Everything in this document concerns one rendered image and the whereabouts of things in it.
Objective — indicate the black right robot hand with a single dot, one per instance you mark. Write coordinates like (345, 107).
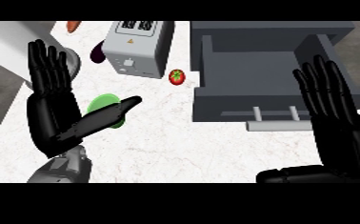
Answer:
(334, 129)

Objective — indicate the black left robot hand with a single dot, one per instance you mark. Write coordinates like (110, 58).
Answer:
(52, 116)

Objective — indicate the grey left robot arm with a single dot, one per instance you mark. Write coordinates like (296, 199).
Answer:
(64, 169)

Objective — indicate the green cup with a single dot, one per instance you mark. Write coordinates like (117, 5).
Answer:
(106, 105)

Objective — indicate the grey open drawer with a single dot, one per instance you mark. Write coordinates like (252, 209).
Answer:
(263, 75)

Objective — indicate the dark purple eggplant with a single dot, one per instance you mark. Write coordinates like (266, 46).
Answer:
(98, 53)

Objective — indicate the grey toaster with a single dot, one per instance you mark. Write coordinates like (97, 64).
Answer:
(137, 48)

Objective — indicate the orange carrot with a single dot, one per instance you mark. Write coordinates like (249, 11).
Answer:
(73, 26)

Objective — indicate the red tomato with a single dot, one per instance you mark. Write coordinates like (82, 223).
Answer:
(176, 77)

